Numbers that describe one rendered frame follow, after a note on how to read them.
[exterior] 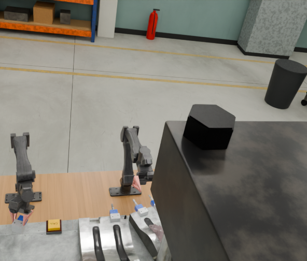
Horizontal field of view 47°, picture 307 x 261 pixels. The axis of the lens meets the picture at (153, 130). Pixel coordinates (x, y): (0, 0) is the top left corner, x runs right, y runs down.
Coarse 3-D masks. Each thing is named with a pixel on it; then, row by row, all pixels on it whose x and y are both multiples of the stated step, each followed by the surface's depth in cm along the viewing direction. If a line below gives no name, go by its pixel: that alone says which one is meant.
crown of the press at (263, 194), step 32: (192, 128) 66; (224, 128) 64; (256, 128) 76; (288, 128) 78; (160, 160) 75; (192, 160) 63; (224, 160) 64; (256, 160) 66; (288, 160) 68; (160, 192) 75; (192, 192) 59; (224, 192) 57; (256, 192) 59; (288, 192) 60; (192, 224) 59; (224, 224) 52; (256, 224) 53; (288, 224) 54; (192, 256) 59; (224, 256) 48; (256, 256) 48; (288, 256) 49
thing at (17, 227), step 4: (20, 216) 177; (16, 220) 173; (20, 220) 175; (12, 224) 171; (16, 224) 171; (20, 224) 172; (12, 228) 173; (16, 228) 172; (20, 228) 171; (24, 228) 176; (16, 232) 174; (20, 232) 173
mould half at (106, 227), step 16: (80, 224) 185; (96, 224) 187; (112, 224) 188; (128, 224) 190; (80, 240) 178; (112, 240) 181; (128, 240) 182; (80, 256) 177; (112, 256) 170; (128, 256) 170
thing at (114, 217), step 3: (111, 204) 200; (111, 207) 198; (111, 210) 194; (114, 210) 195; (117, 210) 195; (111, 213) 193; (114, 213) 191; (117, 213) 192; (111, 216) 189; (114, 216) 189; (117, 216) 190; (111, 219) 188; (114, 219) 189; (117, 219) 189; (111, 222) 190
